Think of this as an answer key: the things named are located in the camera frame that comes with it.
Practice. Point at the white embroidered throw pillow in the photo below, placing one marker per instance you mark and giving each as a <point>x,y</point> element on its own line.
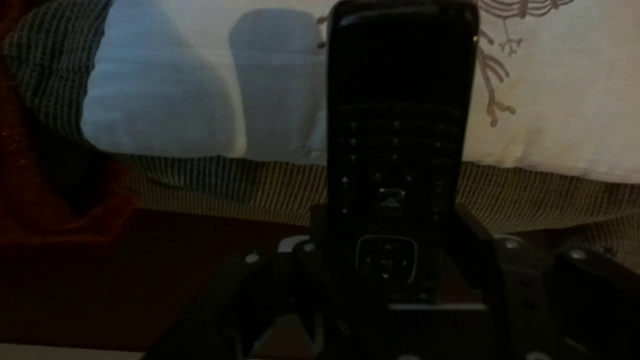
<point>557,82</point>

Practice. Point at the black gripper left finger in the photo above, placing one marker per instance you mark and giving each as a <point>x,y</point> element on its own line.
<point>256,308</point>

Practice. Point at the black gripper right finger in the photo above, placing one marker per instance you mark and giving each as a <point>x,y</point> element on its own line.
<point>570,305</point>

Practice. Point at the red throw blanket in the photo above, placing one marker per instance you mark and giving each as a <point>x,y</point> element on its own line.
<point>56,189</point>

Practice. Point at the black remote control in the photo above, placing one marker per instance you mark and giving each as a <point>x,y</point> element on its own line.
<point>398,90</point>

